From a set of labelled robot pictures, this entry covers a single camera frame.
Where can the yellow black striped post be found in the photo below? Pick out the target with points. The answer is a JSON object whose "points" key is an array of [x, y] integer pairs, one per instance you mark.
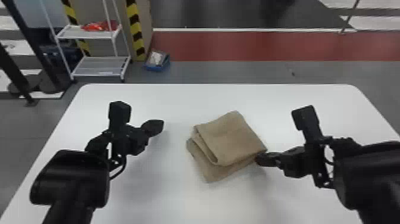
{"points": [[136, 28], [73, 17]]}

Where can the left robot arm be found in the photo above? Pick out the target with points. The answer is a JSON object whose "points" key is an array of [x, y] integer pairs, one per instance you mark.
{"points": [[72, 181]]}

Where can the beige towel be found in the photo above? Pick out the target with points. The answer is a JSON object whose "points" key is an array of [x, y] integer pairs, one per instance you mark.
{"points": [[226, 144]]}

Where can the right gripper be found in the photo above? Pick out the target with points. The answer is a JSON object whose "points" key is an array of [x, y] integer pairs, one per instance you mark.
{"points": [[293, 161]]}

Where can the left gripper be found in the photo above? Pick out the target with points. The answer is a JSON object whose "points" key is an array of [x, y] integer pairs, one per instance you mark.
{"points": [[135, 140]]}

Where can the red snack packet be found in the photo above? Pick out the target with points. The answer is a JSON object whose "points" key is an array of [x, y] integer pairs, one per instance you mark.
{"points": [[98, 26]]}

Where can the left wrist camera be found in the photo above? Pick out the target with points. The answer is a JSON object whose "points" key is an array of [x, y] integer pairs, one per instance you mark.
{"points": [[119, 112]]}

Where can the blue basket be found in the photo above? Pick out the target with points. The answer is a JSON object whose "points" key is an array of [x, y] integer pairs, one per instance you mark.
{"points": [[157, 61]]}

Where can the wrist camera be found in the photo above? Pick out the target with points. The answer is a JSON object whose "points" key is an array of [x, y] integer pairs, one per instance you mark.
{"points": [[119, 112], [305, 121]]}

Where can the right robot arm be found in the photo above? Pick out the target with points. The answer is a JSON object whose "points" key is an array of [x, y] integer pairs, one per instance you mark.
{"points": [[368, 181]]}

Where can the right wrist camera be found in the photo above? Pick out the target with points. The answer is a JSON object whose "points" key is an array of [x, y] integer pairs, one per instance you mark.
{"points": [[305, 121]]}

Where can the black post stand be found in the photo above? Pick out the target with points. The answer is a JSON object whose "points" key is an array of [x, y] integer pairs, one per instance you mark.
{"points": [[29, 40]]}

